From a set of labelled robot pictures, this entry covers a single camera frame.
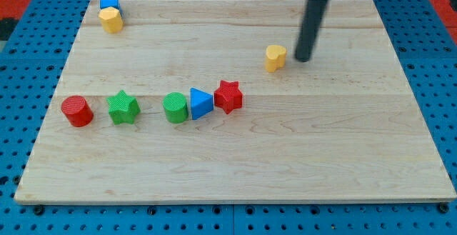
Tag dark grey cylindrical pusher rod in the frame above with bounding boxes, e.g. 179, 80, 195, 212
294, 0, 328, 62

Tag yellow heart block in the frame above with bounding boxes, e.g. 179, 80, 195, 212
264, 45, 287, 73

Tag yellow hexagon block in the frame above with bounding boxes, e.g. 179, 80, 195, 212
99, 6, 124, 34

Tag light wooden board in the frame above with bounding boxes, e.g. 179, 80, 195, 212
14, 0, 456, 205

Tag red star block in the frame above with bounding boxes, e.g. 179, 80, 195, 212
214, 80, 243, 114

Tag blue triangle block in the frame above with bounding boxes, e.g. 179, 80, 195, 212
190, 88, 214, 120

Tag green cylinder block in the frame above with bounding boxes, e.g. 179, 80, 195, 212
162, 92, 189, 124

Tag blue cube block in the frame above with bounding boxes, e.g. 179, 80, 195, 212
99, 0, 121, 11

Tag green star block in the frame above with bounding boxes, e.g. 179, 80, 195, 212
106, 90, 141, 125

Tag red cylinder block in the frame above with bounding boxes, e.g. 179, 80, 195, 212
61, 95, 94, 127

